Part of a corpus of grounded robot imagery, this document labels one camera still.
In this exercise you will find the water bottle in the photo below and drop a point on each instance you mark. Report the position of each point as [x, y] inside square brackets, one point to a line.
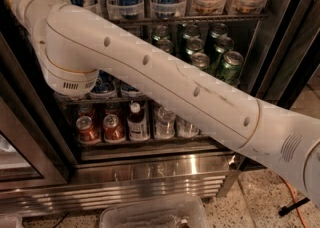
[164, 123]
[186, 129]

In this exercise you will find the green can front middle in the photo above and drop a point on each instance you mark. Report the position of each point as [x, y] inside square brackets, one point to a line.
[200, 60]

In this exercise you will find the brown drink bottle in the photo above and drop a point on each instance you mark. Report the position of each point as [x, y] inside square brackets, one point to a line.
[137, 124]

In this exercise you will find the water bottle middle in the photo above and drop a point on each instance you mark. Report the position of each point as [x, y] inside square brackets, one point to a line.
[186, 129]

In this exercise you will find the green can front right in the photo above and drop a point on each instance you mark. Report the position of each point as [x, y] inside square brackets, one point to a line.
[230, 67]

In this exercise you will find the stainless steel fridge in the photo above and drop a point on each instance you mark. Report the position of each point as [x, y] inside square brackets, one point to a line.
[278, 39]

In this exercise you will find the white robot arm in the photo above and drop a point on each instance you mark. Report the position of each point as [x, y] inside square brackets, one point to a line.
[73, 45]

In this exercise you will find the water bottle left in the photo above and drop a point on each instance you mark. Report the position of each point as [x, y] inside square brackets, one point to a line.
[164, 123]

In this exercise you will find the black tripod leg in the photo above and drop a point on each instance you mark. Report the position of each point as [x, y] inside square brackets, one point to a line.
[287, 209]

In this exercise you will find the clear plastic bin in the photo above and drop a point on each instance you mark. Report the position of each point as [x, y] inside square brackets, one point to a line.
[165, 212]

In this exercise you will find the green can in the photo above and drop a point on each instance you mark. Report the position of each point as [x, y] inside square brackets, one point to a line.
[200, 60]
[230, 67]
[165, 45]
[222, 45]
[194, 45]

